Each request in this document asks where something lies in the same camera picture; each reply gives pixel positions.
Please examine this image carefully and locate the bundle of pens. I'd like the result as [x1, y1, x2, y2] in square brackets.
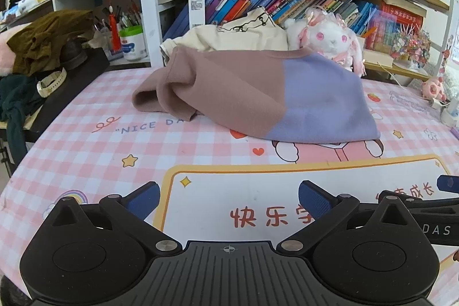
[94, 1, 144, 32]

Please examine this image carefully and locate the white barcode box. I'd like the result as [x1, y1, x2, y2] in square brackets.
[188, 0, 206, 28]

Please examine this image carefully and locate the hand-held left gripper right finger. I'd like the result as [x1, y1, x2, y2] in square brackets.
[276, 180, 417, 254]

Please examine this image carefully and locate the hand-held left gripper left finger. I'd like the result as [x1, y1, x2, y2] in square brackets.
[44, 181, 182, 255]

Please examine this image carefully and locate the white wristwatch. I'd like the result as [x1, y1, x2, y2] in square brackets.
[37, 67, 67, 98]

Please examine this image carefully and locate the colourful flower bouquet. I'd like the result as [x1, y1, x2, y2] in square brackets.
[391, 28, 431, 68]

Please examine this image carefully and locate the black side table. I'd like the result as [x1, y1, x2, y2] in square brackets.
[23, 48, 110, 142]

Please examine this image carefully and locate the olive green garment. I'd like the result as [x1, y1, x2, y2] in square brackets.
[7, 9, 96, 75]

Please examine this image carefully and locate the red boxed book set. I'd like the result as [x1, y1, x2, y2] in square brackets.
[378, 3, 425, 36]

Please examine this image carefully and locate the white plush rabbit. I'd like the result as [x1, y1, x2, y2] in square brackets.
[283, 7, 366, 77]

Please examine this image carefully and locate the white pen jar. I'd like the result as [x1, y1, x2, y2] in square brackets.
[119, 26, 148, 62]

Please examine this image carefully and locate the cream garment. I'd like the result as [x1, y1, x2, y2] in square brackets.
[160, 7, 289, 57]

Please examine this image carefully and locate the purple and brown sweater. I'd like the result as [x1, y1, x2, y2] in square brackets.
[131, 47, 381, 143]

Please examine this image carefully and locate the cream flat box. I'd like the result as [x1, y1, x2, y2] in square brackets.
[360, 50, 395, 68]

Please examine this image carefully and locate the dark green garment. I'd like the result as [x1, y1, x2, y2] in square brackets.
[0, 73, 45, 167]

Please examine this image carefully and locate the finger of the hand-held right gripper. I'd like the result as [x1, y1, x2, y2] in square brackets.
[437, 176, 459, 192]
[379, 190, 459, 209]

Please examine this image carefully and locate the small pink plush pig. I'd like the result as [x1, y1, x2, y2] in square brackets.
[420, 77, 447, 102]

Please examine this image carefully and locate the pink fluffy plush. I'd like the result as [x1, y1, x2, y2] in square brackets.
[0, 23, 29, 75]

